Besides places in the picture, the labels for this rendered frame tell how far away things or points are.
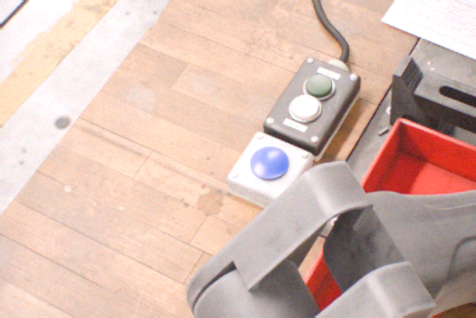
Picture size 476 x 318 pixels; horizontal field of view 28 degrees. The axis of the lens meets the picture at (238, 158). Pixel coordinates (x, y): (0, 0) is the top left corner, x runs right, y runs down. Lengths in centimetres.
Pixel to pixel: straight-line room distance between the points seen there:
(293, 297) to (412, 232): 7
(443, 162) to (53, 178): 42
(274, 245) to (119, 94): 65
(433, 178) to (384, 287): 57
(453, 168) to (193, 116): 29
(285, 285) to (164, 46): 67
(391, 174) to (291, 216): 54
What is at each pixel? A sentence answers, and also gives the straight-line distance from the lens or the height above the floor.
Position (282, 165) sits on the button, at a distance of 97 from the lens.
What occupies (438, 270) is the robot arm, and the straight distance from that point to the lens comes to 47.
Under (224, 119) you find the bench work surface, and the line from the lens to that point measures 106.
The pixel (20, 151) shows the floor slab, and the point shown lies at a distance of 223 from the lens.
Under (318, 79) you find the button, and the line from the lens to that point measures 103.
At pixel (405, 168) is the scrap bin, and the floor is 90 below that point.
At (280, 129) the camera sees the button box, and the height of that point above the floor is 93.
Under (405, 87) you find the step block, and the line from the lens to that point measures 98.
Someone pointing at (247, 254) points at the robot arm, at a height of 132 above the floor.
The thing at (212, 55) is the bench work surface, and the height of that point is 90.
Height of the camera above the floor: 175
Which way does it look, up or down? 56 degrees down
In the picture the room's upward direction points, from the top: 10 degrees counter-clockwise
